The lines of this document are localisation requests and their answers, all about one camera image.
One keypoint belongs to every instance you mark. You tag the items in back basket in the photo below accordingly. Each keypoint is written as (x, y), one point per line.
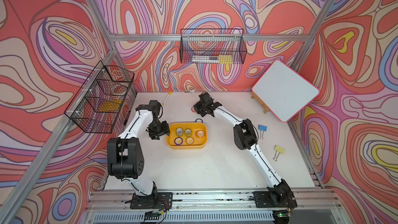
(220, 59)

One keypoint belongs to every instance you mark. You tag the yellow white marker pen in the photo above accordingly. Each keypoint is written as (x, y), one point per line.
(166, 98)

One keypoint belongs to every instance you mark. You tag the clear grey tape roll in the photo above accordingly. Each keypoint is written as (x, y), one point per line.
(179, 132)

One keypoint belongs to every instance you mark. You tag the yellow binder clip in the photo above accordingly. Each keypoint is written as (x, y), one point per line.
(278, 150)

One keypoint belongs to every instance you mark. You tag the blue binder clip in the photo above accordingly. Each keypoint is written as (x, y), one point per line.
(262, 129)

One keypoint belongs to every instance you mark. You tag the black wire basket left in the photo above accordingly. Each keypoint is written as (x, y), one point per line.
(105, 82)

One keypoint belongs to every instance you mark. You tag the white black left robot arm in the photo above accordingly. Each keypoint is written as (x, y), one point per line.
(125, 158)

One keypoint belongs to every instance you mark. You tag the yellow plastic storage box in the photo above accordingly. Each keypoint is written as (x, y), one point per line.
(194, 126)

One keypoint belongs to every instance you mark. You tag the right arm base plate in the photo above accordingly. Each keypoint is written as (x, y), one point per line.
(265, 199)

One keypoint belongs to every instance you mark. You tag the green circuit board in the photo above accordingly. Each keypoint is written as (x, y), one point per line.
(153, 215)

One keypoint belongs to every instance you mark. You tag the aluminium frame post left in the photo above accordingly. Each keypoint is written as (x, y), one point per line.
(113, 54)

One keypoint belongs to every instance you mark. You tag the black wire basket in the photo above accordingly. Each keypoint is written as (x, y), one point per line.
(212, 42)
(105, 82)

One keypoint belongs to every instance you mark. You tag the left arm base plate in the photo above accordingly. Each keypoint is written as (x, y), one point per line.
(162, 201)

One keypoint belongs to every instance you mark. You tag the yellow-green tape roll table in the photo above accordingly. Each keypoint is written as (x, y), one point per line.
(188, 132)

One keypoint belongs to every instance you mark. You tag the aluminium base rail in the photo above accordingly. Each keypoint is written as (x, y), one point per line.
(223, 206)

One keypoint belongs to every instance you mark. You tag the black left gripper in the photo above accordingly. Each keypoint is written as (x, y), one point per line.
(165, 129)

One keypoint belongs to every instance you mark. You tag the white board pink edge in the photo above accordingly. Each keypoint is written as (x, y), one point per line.
(283, 91)

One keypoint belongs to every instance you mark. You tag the aluminium frame post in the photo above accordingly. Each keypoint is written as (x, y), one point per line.
(305, 47)
(113, 54)

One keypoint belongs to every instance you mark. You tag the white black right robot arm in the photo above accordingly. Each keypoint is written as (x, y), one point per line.
(246, 139)

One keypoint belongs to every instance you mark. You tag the aluminium frame post right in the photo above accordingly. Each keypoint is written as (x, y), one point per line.
(305, 47)

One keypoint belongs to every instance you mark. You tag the yellow-orange tape roll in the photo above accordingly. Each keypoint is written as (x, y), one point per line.
(190, 141)

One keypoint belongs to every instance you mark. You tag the orange tape roll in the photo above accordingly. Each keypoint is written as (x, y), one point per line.
(200, 133)

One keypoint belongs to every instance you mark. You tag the wooden board easel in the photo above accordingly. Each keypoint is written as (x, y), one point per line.
(264, 106)

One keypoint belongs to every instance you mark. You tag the yellow block in left basket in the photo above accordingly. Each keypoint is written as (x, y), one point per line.
(110, 106)

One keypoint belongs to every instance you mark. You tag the black wire basket back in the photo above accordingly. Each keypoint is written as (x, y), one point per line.
(212, 42)

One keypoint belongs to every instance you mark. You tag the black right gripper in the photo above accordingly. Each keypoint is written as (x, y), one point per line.
(196, 106)

